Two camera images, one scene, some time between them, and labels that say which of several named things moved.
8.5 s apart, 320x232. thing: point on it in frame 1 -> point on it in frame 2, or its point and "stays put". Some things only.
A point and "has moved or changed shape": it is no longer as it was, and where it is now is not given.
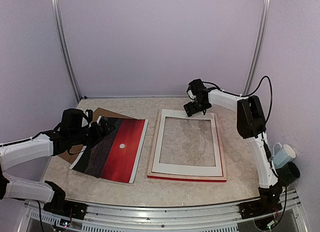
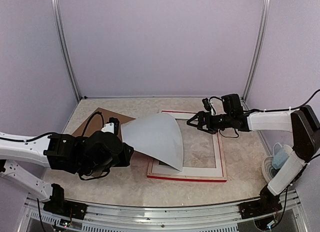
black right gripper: x=193 y=110 -> x=201 y=115
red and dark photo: x=115 y=155 has moved or changed shape
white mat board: x=206 y=170 stays put
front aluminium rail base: x=284 y=213 stays put
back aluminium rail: x=135 y=96 stays put
